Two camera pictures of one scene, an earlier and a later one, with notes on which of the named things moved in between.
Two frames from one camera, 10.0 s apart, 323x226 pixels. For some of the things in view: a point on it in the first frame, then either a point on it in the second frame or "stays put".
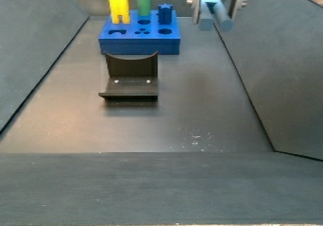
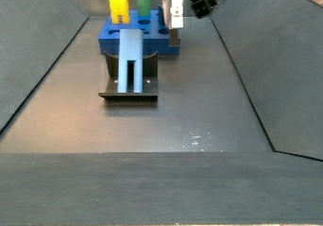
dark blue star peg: (164, 13) stays put
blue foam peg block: (143, 35) stays put
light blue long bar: (212, 8) to (129, 52)
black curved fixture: (132, 78) stays put
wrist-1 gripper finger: (195, 1) to (172, 9)
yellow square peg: (119, 3) stays put
